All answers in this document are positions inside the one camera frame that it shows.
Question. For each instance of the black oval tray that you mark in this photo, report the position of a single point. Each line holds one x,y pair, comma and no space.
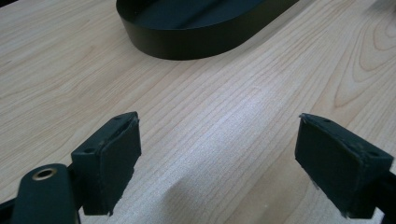
186,34

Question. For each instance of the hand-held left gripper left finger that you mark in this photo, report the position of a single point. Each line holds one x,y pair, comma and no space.
109,168

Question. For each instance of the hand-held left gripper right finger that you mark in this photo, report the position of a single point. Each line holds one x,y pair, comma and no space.
333,165

